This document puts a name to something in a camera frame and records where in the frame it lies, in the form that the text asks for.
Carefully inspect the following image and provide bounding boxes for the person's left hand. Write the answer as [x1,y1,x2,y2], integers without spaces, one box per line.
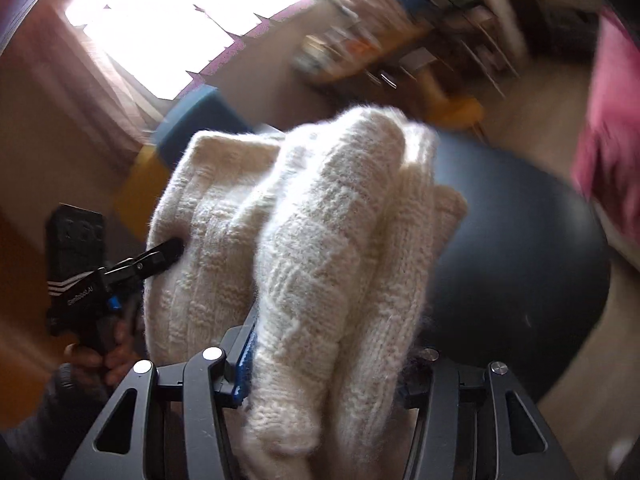
[63,316,139,388]

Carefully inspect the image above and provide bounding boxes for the pink fluffy cloth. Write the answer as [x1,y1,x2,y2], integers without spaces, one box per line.
[572,9,639,243]

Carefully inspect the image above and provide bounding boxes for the white knitted sweater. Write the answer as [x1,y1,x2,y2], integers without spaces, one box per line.
[143,106,466,479]

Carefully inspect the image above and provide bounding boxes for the cluttered wooden shelf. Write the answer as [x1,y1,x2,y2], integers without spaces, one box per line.
[292,0,529,117]

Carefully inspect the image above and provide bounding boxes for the window with curtains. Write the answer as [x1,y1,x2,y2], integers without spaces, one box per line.
[21,0,398,136]

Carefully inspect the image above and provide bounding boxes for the yellow teal grey sofa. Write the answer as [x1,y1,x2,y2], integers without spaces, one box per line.
[114,84,253,242]

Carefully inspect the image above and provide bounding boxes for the black leather ottoman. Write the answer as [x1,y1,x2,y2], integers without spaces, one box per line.
[254,123,614,406]

